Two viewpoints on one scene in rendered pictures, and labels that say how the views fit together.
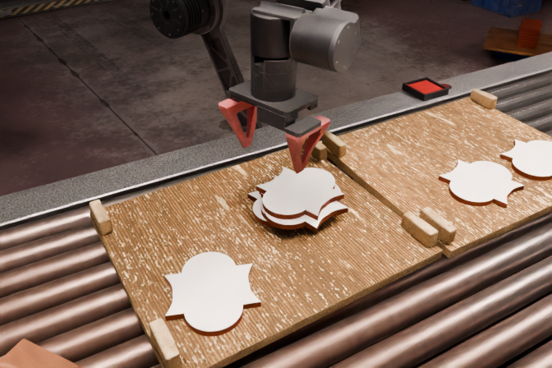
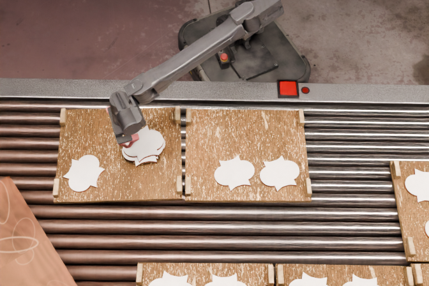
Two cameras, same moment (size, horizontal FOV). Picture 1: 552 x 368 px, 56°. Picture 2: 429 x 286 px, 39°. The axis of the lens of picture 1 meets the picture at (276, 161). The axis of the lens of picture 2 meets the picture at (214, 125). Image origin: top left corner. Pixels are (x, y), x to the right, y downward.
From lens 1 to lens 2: 1.47 m
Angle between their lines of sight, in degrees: 31
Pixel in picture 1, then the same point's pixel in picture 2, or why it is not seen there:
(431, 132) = (248, 129)
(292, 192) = (138, 143)
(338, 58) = (127, 132)
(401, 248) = (166, 189)
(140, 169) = (97, 87)
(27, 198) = (44, 85)
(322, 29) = (123, 122)
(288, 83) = not seen: hidden behind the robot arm
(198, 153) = not seen: hidden behind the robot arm
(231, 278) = (92, 172)
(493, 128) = (284, 141)
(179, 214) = (95, 128)
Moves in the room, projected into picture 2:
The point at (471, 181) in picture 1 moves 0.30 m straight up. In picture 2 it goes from (229, 170) to (235, 123)
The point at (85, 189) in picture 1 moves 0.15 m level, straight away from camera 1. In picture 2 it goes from (69, 90) to (76, 57)
